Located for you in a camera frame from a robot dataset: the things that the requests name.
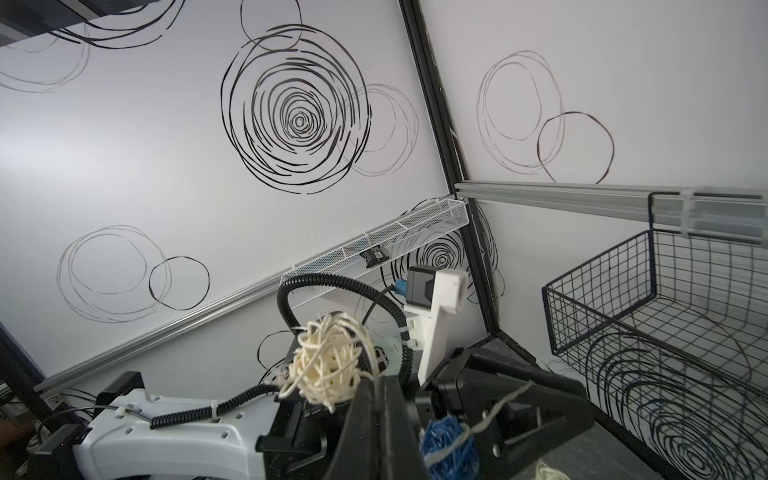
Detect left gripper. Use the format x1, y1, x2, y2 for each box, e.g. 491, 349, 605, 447
413, 348, 594, 479

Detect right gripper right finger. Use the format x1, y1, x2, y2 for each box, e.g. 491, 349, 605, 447
379, 378, 429, 480

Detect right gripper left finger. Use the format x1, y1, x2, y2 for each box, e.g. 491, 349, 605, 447
324, 379, 381, 480

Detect rattan ball string lights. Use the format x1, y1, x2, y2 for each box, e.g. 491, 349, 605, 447
277, 311, 571, 480

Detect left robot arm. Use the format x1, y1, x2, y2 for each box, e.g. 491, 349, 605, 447
28, 267, 595, 479

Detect small black object in shelf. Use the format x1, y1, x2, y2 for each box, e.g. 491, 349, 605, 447
360, 245, 391, 269

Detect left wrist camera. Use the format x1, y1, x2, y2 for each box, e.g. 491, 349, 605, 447
400, 265, 469, 386

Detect black wire basket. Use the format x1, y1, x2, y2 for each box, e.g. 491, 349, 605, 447
542, 190, 767, 479

